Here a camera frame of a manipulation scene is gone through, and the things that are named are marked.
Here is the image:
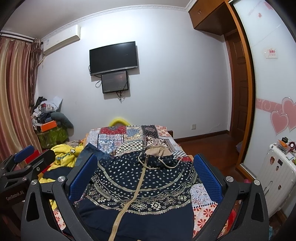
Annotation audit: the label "white sliding door with hearts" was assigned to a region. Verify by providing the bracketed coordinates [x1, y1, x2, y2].
[233, 1, 295, 176]

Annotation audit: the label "folded blue denim jeans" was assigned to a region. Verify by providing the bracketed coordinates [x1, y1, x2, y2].
[75, 143, 111, 166]

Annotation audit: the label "white air conditioner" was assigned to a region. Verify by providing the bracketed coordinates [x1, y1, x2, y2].
[43, 25, 80, 56]

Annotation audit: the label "black wall television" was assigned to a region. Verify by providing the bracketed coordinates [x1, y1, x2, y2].
[89, 41, 138, 75]

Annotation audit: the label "small black wall monitor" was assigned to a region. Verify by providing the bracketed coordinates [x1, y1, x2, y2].
[101, 71, 129, 94]

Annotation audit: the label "navy patterned hooded garment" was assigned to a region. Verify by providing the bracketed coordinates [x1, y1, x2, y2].
[75, 149, 200, 240]

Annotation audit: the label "yellow curved bed rail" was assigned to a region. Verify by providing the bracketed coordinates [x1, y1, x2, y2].
[108, 118, 130, 126]

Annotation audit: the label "patchwork bed cover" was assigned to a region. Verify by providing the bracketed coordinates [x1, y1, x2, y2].
[53, 124, 238, 239]

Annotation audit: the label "yellow cartoon blanket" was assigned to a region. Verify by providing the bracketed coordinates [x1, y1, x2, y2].
[38, 143, 84, 212]

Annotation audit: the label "dark grey cushion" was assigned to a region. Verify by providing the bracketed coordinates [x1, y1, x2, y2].
[51, 112, 74, 129]

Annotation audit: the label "orange box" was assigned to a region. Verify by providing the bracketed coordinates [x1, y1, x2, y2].
[37, 120, 57, 133]

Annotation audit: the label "clutter pile of clothes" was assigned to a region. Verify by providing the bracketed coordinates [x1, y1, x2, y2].
[31, 96, 63, 132]

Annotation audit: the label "wooden wardrobe with door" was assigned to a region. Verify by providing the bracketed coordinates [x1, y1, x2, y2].
[188, 1, 255, 180]

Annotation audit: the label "striped red curtain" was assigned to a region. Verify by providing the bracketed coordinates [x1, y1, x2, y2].
[1, 37, 41, 161]

